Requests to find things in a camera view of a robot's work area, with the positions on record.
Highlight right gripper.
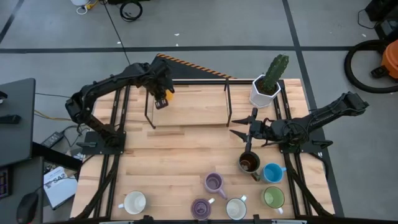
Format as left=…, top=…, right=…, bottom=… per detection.
left=229, top=107, right=273, bottom=154

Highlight blue mug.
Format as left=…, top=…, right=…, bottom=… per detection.
left=260, top=162, right=287, bottom=184

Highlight lilac ribbed mug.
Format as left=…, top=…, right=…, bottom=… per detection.
left=203, top=172, right=228, bottom=200

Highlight green and white mug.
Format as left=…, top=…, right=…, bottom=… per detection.
left=261, top=185, right=286, bottom=215

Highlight purple and white mug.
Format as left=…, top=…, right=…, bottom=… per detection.
left=190, top=197, right=216, bottom=221

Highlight black ramp hazard stripes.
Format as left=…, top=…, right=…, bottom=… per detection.
left=155, top=53, right=238, bottom=81

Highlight white planter pot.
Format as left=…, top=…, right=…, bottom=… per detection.
left=248, top=73, right=282, bottom=109

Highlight green cactus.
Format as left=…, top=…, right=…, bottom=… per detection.
left=262, top=54, right=290, bottom=94

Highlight plain white mug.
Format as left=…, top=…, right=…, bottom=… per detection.
left=117, top=190, right=147, bottom=215

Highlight black power adapter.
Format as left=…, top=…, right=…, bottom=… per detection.
left=41, top=131, right=65, bottom=149

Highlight white printed booklet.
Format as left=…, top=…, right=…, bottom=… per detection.
left=43, top=166, right=78, bottom=210

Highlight black desk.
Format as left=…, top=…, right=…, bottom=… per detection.
left=0, top=77, right=37, bottom=167

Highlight small black device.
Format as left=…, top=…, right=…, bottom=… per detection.
left=0, top=114, right=22, bottom=124

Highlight orange vacuum cleaner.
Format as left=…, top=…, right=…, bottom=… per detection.
left=370, top=39, right=398, bottom=80

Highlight black computer mouse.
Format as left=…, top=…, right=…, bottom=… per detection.
left=16, top=192, right=40, bottom=224

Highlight black equipment case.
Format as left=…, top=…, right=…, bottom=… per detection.
left=364, top=0, right=398, bottom=41

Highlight dark keyboard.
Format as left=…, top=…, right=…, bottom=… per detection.
left=0, top=167, right=10, bottom=200

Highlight wooden shelf black frame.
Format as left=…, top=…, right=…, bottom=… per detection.
left=144, top=78, right=234, bottom=130

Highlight long black floor cable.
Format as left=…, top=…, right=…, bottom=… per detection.
left=101, top=0, right=131, bottom=65

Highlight coiled black cable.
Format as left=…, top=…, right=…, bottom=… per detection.
left=119, top=1, right=144, bottom=22

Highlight yellow cable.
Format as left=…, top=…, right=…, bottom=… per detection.
left=34, top=109, right=74, bottom=122

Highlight black vacuum hose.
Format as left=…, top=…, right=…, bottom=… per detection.
left=344, top=39, right=398, bottom=94

